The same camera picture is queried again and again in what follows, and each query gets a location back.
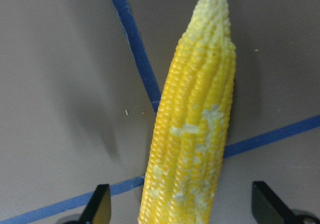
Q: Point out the yellow corn cob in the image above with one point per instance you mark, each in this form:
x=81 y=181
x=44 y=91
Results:
x=192 y=121

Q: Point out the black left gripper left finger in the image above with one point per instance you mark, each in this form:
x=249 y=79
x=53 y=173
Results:
x=98 y=209

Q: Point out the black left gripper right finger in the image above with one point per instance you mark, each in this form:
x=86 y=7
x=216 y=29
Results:
x=267 y=207

